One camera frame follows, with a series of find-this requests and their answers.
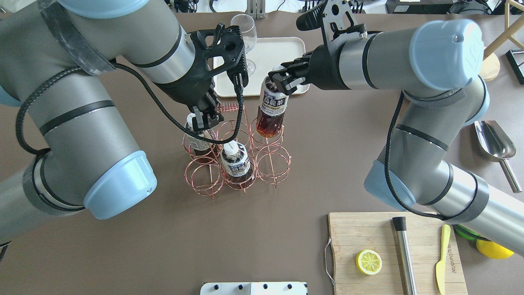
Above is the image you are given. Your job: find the half lemon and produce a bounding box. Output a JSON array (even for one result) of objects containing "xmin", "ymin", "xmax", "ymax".
[{"xmin": 355, "ymin": 250, "xmax": 382, "ymax": 276}]

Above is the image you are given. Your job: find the black stand at edge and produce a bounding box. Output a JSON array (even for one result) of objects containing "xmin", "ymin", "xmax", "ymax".
[{"xmin": 505, "ymin": 49, "xmax": 524, "ymax": 85}]

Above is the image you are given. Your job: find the lower yellow lemon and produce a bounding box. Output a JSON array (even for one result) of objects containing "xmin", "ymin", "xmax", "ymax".
[{"xmin": 475, "ymin": 239, "xmax": 514, "ymax": 259}]

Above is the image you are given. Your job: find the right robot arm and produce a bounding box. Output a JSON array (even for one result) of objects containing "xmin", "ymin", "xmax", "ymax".
[{"xmin": 269, "ymin": 19, "xmax": 524, "ymax": 255}]

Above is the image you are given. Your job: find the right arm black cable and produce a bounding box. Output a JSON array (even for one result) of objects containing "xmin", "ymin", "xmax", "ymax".
[{"xmin": 384, "ymin": 91, "xmax": 449, "ymax": 221}]

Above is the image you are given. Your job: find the clear wine glass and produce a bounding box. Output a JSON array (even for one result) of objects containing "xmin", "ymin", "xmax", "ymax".
[{"xmin": 230, "ymin": 14, "xmax": 257, "ymax": 77}]

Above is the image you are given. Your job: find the aluminium frame post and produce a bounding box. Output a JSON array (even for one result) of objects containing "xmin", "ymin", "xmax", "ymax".
[{"xmin": 245, "ymin": 0, "xmax": 267, "ymax": 19}]

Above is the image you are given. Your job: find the green lime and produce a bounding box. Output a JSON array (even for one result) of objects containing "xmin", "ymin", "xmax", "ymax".
[{"xmin": 453, "ymin": 224, "xmax": 490, "ymax": 241}]

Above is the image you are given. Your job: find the tea bottle white cap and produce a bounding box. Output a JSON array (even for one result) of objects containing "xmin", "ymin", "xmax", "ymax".
[{"xmin": 256, "ymin": 76, "xmax": 289, "ymax": 138}]

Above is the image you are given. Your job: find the copper wire bottle basket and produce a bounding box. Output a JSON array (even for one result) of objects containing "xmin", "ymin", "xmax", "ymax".
[{"xmin": 182, "ymin": 110, "xmax": 291, "ymax": 199}]

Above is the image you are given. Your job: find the tea bottle front left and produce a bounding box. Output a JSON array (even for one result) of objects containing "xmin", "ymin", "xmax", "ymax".
[{"xmin": 220, "ymin": 140, "xmax": 255, "ymax": 189}]

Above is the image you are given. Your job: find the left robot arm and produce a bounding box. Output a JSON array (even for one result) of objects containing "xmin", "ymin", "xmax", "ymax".
[{"xmin": 1, "ymin": 0, "xmax": 223, "ymax": 249}]

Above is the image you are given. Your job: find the cream rabbit tray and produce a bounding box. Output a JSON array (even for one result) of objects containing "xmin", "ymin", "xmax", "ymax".
[{"xmin": 212, "ymin": 37, "xmax": 309, "ymax": 98}]

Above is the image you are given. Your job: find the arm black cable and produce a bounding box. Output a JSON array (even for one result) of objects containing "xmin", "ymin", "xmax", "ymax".
[
  {"xmin": 15, "ymin": 66, "xmax": 245, "ymax": 155},
  {"xmin": 384, "ymin": 91, "xmax": 449, "ymax": 221}
]

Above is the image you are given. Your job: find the yellow plastic knife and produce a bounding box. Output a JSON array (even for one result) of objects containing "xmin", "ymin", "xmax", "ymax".
[{"xmin": 435, "ymin": 224, "xmax": 451, "ymax": 295}]

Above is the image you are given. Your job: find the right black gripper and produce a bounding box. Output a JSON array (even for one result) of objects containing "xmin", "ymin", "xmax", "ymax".
[{"xmin": 268, "ymin": 45, "xmax": 348, "ymax": 95}]

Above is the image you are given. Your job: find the bamboo cutting board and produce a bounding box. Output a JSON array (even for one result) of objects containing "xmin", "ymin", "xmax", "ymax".
[{"xmin": 329, "ymin": 212, "xmax": 443, "ymax": 295}]

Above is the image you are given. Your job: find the steel muddler black tip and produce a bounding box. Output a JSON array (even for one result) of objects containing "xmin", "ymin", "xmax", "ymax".
[{"xmin": 392, "ymin": 216, "xmax": 418, "ymax": 295}]

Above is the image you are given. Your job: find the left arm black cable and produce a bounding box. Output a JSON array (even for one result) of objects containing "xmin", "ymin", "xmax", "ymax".
[{"xmin": 15, "ymin": 66, "xmax": 245, "ymax": 155}]

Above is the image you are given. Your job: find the metal ice scoop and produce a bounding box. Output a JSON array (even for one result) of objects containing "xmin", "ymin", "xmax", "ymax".
[{"xmin": 474, "ymin": 120, "xmax": 523, "ymax": 193}]

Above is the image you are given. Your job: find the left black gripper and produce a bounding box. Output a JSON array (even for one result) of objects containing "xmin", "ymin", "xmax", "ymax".
[{"xmin": 155, "ymin": 65, "xmax": 224, "ymax": 132}]

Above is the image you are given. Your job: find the wooden stand with base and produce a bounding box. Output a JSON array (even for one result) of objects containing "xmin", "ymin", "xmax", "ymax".
[{"xmin": 479, "ymin": 0, "xmax": 524, "ymax": 83}]

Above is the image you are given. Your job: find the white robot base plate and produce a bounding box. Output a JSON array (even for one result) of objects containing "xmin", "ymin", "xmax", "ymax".
[{"xmin": 200, "ymin": 281, "xmax": 308, "ymax": 295}]

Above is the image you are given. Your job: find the tea bottle far left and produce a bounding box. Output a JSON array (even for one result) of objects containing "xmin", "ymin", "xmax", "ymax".
[{"xmin": 185, "ymin": 113, "xmax": 219, "ymax": 158}]

